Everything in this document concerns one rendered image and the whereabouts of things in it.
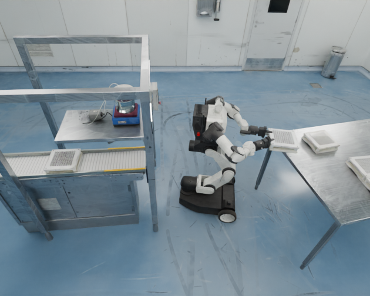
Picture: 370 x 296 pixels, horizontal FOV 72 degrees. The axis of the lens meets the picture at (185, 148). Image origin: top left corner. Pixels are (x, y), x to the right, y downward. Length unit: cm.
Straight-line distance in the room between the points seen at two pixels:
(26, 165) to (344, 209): 264
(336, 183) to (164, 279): 178
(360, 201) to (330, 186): 24
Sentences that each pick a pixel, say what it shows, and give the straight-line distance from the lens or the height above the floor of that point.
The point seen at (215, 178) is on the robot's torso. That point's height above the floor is 43.
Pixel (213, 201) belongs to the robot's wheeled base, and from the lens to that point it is 294.
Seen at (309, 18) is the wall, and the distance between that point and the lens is 630.
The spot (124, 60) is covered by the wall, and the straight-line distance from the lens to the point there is 587.
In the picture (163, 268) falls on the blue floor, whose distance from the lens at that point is 273.
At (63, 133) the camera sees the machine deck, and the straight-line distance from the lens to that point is 203.
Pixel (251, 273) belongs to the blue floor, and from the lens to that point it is 281.
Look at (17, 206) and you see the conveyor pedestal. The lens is 289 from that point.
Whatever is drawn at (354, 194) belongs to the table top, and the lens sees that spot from 254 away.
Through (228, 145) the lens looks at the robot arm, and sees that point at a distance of 200.
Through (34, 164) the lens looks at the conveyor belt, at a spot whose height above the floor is 91.
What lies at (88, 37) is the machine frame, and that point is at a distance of 259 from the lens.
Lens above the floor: 253
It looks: 42 degrees down
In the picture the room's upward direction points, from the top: 3 degrees clockwise
